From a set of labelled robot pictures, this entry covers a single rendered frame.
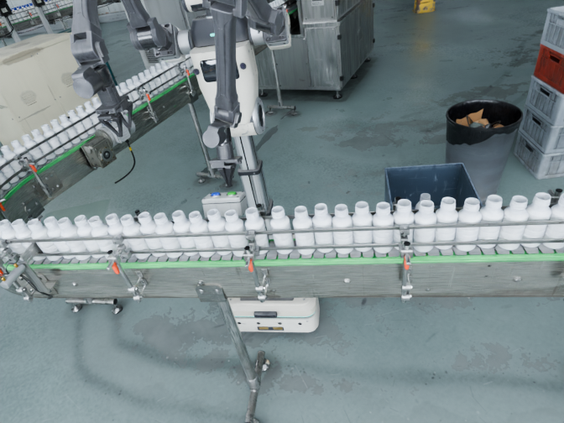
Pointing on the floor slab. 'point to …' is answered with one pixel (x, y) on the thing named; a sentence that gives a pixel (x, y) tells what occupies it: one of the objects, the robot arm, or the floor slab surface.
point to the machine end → (321, 47)
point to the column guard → (424, 6)
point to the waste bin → (482, 142)
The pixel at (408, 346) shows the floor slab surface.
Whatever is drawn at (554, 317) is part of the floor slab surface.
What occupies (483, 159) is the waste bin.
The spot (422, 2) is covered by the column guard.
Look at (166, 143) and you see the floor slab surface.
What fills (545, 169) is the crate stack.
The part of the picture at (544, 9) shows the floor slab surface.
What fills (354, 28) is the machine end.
